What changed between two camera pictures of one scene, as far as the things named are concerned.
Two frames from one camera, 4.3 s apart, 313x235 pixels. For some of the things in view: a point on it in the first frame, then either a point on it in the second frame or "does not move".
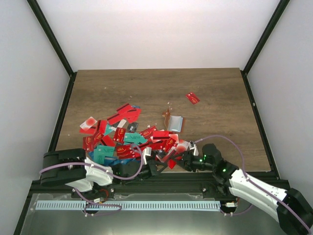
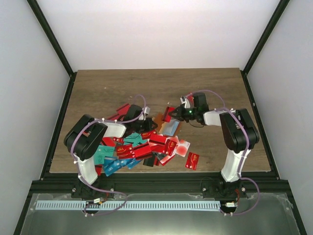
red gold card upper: x=148 y=132 does not move
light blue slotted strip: x=130 y=205 does not move
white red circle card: x=182 y=146 does not move
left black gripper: x=153 y=169 to x=149 y=122
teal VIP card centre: x=133 y=138 does not move
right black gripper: x=188 y=157 to x=180 y=115
